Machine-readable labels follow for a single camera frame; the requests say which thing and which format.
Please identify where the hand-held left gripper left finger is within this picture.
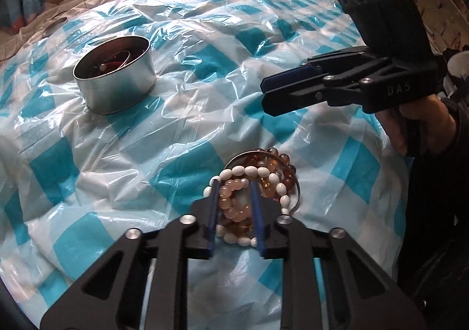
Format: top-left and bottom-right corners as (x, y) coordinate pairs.
(40, 180), (222, 330)

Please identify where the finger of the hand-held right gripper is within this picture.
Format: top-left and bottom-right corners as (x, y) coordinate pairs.
(261, 46), (371, 92)
(262, 59), (394, 116)

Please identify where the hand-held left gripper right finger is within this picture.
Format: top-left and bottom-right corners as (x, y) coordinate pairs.
(249, 183), (429, 330)

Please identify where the pink bead bracelet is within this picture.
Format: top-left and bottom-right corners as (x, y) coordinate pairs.
(218, 179), (253, 224)

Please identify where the white bead bracelet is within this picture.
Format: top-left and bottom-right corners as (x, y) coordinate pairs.
(203, 165), (294, 247)

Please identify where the amber bead bracelet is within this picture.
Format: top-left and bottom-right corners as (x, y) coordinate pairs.
(223, 147), (298, 239)

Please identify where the round metal tin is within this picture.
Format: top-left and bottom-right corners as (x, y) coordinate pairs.
(72, 36), (157, 115)

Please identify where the person's right forearm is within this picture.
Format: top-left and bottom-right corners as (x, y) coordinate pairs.
(410, 99), (469, 184)

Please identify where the person's right hand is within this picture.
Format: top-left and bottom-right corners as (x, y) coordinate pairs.
(375, 93), (457, 156)

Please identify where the silver metal bangle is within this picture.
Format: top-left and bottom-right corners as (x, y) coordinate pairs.
(222, 150), (303, 213)

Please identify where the blue checkered plastic sheet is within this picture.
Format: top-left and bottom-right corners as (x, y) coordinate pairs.
(0, 0), (409, 330)

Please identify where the round metal tin lid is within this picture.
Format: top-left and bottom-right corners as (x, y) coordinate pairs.
(42, 16), (68, 37)

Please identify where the tree wall decal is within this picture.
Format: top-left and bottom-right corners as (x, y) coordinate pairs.
(410, 0), (469, 59)

